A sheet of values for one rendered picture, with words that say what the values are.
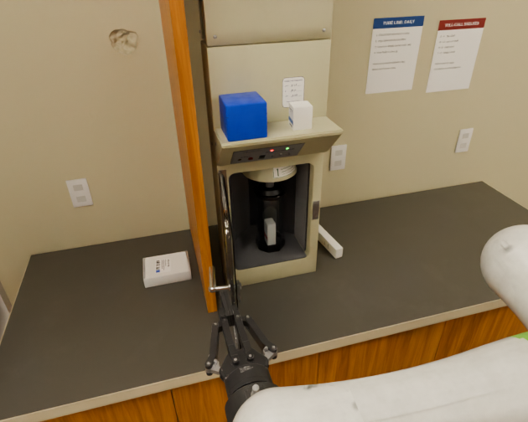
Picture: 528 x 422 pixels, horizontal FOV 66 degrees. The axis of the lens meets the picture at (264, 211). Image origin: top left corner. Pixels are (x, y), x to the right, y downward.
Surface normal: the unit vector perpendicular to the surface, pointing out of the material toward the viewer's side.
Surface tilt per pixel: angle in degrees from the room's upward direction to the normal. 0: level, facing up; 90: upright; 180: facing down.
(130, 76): 90
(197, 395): 90
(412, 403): 17
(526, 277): 54
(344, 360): 90
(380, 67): 90
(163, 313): 0
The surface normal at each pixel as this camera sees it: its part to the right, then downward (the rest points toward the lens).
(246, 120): 0.27, 0.51
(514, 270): -0.85, -0.18
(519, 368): -0.15, -0.73
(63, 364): -0.01, -0.85
